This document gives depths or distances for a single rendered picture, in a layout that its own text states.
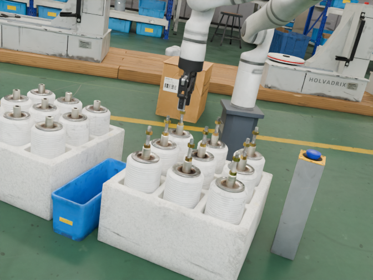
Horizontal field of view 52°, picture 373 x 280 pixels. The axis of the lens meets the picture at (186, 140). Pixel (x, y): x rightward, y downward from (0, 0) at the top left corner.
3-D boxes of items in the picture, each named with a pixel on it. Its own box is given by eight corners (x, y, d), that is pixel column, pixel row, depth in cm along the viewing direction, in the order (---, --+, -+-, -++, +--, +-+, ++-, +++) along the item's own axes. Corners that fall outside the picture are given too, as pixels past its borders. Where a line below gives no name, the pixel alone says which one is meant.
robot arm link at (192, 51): (171, 51, 120) (175, 31, 117) (206, 59, 118) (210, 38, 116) (163, 55, 111) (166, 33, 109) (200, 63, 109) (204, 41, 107)
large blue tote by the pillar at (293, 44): (264, 53, 567) (270, 28, 553) (290, 57, 575) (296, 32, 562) (277, 60, 521) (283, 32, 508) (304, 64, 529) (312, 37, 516)
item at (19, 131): (16, 160, 126) (16, 108, 120) (39, 169, 123) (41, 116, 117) (-8, 170, 118) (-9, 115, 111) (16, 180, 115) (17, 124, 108)
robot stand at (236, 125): (206, 165, 164) (220, 98, 154) (239, 169, 166) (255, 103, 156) (211, 181, 151) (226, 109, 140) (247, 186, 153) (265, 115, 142)
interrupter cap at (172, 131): (167, 137, 119) (167, 135, 119) (167, 128, 126) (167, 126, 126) (191, 140, 120) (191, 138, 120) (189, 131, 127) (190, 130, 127)
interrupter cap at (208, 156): (203, 150, 114) (203, 148, 114) (218, 160, 109) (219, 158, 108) (182, 152, 110) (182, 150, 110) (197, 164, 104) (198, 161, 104)
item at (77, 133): (69, 159, 133) (71, 110, 127) (92, 168, 130) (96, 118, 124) (50, 169, 125) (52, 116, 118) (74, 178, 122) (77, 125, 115)
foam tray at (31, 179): (38, 144, 157) (39, 101, 150) (120, 173, 145) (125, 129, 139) (-50, 179, 122) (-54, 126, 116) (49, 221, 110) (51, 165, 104)
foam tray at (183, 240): (156, 185, 141) (164, 140, 134) (260, 221, 130) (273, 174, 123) (96, 240, 106) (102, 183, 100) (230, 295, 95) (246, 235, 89)
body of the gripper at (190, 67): (201, 60, 109) (195, 92, 113) (206, 56, 117) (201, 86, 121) (176, 55, 111) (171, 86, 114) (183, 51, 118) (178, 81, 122)
